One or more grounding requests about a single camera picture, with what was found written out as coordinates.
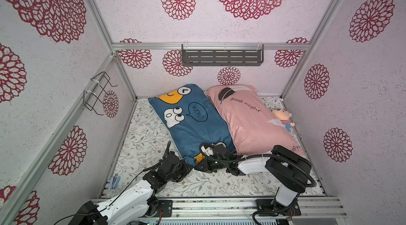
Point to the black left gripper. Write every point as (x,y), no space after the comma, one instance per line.
(186,168)

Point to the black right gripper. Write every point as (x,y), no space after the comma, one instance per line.
(209,161)

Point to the pink good night pillow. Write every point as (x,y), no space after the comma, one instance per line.
(252,125)

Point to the blue cartoon pillowcase pillow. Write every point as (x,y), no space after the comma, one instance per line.
(191,120)

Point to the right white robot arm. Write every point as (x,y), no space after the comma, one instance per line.
(289,168)

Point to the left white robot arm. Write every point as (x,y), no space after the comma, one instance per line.
(138,200)

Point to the floral bed sheet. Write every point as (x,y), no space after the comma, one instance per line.
(144,145)

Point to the small plush doll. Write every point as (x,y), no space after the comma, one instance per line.
(284,117)

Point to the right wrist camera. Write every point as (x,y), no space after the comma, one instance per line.
(210,149)

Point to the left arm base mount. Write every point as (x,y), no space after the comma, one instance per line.
(160,208)

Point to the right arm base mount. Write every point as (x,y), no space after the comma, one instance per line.
(269,207)

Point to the blue clip on rail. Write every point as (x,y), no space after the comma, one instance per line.
(114,181)

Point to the grey wall shelf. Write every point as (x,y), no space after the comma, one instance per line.
(221,58)

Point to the black wire wall rack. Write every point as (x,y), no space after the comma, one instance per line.
(102,99)

